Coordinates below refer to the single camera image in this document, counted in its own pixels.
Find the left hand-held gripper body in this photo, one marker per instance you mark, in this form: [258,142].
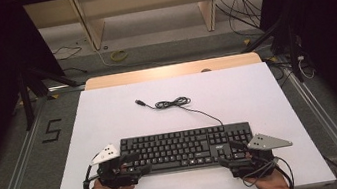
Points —
[114,175]

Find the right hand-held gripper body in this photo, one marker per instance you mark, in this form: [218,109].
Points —
[260,156]

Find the black keyboard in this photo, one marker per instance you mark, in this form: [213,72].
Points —
[184,147]

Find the person's right hand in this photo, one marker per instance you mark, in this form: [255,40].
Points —
[270,182]

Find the white board table cover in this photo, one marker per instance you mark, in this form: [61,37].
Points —
[166,118]

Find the wooden table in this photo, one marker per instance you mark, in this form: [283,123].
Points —
[153,73]

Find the yellow tape roll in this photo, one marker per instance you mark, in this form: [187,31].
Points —
[119,55]

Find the black tripod stand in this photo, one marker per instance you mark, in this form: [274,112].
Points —
[32,88]
[286,39]

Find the aluminium floor rail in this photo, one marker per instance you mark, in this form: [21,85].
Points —
[330,131]
[16,171]

